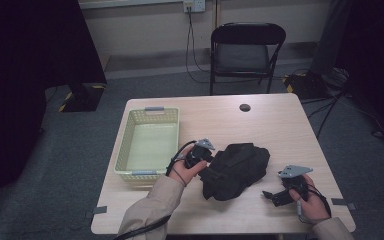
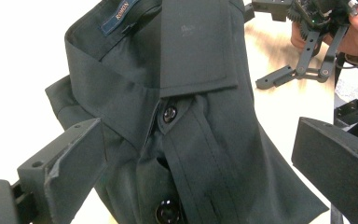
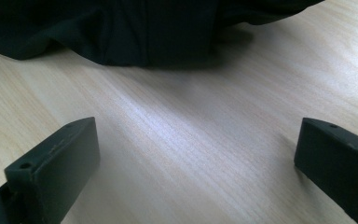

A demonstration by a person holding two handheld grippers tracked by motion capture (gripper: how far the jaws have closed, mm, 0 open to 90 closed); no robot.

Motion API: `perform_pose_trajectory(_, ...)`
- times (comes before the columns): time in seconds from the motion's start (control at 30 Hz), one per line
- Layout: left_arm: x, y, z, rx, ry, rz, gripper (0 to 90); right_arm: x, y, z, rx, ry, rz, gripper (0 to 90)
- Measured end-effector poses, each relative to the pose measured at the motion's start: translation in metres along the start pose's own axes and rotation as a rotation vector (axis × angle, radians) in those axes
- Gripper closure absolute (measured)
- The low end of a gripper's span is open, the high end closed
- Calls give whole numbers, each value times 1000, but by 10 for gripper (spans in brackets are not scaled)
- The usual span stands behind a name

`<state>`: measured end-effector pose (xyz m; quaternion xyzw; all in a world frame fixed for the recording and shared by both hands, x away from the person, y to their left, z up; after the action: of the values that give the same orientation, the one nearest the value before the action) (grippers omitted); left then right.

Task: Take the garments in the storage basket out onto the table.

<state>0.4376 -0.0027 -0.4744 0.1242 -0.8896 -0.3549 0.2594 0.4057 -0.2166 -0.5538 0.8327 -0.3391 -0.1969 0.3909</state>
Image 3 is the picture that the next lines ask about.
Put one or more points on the black cloth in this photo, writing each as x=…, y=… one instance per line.
x=121, y=28

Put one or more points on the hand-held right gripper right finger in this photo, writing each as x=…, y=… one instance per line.
x=338, y=161

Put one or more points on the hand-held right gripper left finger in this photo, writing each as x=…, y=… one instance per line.
x=52, y=168

